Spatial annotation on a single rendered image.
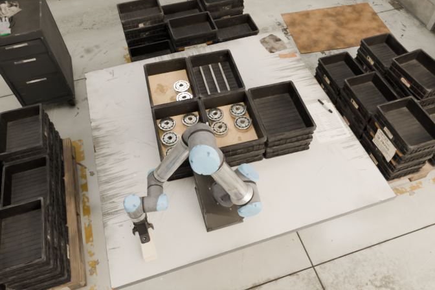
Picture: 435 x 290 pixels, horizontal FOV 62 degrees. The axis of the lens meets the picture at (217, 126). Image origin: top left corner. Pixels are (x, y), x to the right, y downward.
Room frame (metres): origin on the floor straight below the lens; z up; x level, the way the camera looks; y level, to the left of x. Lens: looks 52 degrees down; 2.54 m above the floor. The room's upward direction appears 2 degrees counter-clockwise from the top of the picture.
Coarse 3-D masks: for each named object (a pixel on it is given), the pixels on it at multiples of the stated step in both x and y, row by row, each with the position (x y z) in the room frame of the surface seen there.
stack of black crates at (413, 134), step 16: (384, 112) 1.69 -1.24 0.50; (400, 112) 1.69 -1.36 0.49; (416, 112) 1.65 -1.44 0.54; (368, 128) 1.64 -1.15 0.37; (384, 128) 1.54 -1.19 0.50; (400, 128) 1.54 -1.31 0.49; (416, 128) 1.54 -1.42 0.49; (432, 128) 1.49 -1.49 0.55; (368, 144) 1.58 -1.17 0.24; (400, 144) 1.37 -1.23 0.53; (416, 144) 1.40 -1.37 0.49; (432, 144) 1.36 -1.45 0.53; (384, 160) 1.41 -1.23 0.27; (400, 160) 1.32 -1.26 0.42; (416, 160) 1.34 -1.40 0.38; (384, 176) 1.34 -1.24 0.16; (400, 176) 1.34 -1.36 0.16
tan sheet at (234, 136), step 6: (222, 108) 1.49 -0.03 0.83; (228, 108) 1.49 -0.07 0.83; (228, 114) 1.44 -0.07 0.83; (246, 114) 1.44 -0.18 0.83; (222, 120) 1.39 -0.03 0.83; (228, 120) 1.39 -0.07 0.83; (252, 126) 1.34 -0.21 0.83; (234, 132) 1.30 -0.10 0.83; (240, 132) 1.30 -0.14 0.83; (246, 132) 1.30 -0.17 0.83; (252, 132) 1.29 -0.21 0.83; (216, 138) 1.26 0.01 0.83; (222, 138) 1.26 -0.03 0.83; (228, 138) 1.26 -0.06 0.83; (234, 138) 1.25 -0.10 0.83; (240, 138) 1.25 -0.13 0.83; (246, 138) 1.25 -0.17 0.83; (252, 138) 1.25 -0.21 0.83; (222, 144) 1.21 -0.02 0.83; (228, 144) 1.21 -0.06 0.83
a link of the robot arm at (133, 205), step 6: (126, 198) 0.75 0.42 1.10; (132, 198) 0.75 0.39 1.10; (138, 198) 0.75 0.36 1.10; (126, 204) 0.72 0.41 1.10; (132, 204) 0.72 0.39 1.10; (138, 204) 0.72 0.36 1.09; (126, 210) 0.71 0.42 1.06; (132, 210) 0.70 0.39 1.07; (138, 210) 0.70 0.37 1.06; (132, 216) 0.70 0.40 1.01; (138, 216) 0.70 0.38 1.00
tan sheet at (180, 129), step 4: (196, 112) 1.47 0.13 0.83; (176, 116) 1.44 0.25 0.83; (180, 116) 1.44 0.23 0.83; (176, 120) 1.40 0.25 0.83; (180, 120) 1.40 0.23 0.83; (176, 124) 1.37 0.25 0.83; (180, 124) 1.37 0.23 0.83; (176, 128) 1.34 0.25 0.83; (180, 128) 1.34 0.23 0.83; (184, 128) 1.34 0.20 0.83; (160, 132) 1.32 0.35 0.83; (176, 132) 1.31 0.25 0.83; (180, 132) 1.31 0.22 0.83; (160, 136) 1.29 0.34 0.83; (180, 136) 1.28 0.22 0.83; (164, 148) 1.20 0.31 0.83
